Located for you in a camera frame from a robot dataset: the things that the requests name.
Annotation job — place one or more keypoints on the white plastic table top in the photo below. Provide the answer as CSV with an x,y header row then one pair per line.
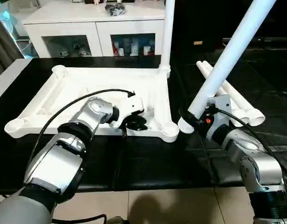
x,y
78,88

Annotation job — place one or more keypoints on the white plastic table leg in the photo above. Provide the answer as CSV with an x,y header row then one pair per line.
x,y
248,106
167,32
232,51
236,114

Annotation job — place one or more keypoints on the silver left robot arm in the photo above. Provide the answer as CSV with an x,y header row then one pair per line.
x,y
59,163

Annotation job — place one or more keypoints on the black work mat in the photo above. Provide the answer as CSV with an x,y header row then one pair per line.
x,y
153,163

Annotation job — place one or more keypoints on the small yellow label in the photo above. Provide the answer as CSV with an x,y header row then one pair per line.
x,y
198,43

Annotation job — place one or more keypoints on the dark left robot foot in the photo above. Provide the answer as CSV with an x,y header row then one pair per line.
x,y
118,220

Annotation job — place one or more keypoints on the black metal bar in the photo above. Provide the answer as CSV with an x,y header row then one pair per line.
x,y
274,43

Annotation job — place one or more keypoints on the white glass-door cabinet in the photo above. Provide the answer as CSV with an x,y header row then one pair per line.
x,y
87,21

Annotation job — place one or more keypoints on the crumpled silver object on cabinet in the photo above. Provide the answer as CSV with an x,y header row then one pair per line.
x,y
114,8

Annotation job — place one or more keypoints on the dark grey curtain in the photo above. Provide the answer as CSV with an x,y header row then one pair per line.
x,y
6,46

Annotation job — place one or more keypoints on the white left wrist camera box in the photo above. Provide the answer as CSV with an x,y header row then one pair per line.
x,y
132,106

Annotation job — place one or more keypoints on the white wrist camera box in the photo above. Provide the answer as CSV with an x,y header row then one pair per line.
x,y
132,106
222,105

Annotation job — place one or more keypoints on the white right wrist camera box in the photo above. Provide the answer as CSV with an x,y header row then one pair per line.
x,y
222,105

